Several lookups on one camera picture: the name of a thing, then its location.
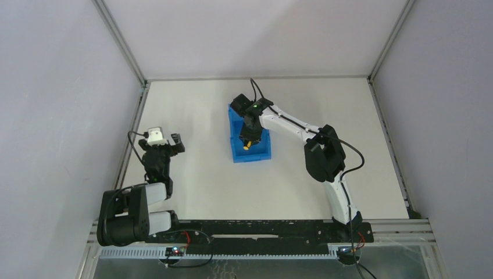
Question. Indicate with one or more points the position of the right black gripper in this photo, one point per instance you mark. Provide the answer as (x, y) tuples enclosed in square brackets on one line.
[(250, 135)]

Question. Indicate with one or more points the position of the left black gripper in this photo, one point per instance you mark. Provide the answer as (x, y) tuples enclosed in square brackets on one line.
[(159, 146)]

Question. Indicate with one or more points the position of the black yellow screwdriver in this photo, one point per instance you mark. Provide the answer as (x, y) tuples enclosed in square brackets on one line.
[(247, 145)]

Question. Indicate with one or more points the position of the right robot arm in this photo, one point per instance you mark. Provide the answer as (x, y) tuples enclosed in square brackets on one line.
[(324, 159)]

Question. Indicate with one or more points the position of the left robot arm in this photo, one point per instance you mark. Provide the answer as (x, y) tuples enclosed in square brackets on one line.
[(125, 217)]

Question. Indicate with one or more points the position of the blue plastic bin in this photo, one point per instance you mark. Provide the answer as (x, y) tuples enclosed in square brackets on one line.
[(258, 152)]

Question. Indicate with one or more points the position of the left circuit board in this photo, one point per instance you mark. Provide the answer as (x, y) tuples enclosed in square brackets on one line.
[(175, 251)]

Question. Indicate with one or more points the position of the circuit board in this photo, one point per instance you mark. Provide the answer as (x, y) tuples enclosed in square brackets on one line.
[(347, 257), (175, 251)]

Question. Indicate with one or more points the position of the right circuit board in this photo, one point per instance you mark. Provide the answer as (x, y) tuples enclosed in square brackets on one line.
[(347, 257)]

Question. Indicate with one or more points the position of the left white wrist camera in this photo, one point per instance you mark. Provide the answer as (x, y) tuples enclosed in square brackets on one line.
[(155, 137)]

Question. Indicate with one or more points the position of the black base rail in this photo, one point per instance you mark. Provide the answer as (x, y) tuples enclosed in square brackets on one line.
[(278, 237)]

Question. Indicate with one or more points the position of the white cable duct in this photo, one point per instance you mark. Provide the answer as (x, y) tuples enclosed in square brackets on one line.
[(148, 252)]

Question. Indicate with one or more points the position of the aluminium frame profile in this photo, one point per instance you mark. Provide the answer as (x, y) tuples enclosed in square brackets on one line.
[(126, 52)]

